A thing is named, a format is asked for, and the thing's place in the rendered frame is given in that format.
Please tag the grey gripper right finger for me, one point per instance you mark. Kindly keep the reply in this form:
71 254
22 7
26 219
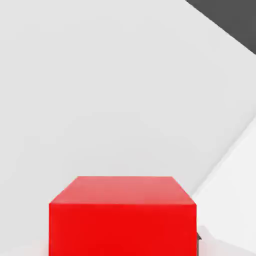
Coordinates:
208 245

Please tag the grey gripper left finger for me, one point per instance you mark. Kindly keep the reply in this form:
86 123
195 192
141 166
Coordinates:
38 250

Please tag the small red cube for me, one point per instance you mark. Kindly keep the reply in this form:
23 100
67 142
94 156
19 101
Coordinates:
122 226

